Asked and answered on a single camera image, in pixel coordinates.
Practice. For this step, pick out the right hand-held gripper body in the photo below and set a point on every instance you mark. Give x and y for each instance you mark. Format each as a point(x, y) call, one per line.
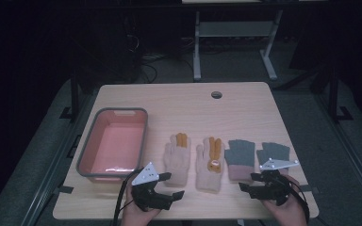
point(275, 186)

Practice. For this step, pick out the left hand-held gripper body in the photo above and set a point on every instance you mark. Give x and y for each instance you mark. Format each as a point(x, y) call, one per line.
point(146, 177)

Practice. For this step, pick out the beige glove with orange fingers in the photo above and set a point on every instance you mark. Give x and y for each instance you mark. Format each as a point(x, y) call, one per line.
point(177, 160)

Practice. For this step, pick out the grey glove with pink cuff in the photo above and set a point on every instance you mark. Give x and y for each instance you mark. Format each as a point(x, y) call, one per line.
point(276, 152)
point(240, 157)

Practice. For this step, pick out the person's right hand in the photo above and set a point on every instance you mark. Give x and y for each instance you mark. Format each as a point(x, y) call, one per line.
point(290, 213)

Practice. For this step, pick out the person's left hand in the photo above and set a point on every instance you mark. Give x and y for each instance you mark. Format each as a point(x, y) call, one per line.
point(135, 216)

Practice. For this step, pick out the beige glove with bear face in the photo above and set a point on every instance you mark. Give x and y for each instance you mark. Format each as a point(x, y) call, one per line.
point(209, 175)

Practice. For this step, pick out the pink basin with grey rim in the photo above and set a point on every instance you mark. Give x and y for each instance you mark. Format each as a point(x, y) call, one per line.
point(116, 144)

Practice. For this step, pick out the black metal stand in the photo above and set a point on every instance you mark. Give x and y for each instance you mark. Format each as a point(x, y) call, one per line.
point(333, 94)
point(74, 94)

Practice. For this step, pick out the grey table bracket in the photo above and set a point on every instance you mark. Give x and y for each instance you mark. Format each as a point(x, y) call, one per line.
point(311, 189)
point(63, 189)

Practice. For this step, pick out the white metal desk frame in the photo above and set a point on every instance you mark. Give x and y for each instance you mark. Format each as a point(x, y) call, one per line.
point(232, 29)

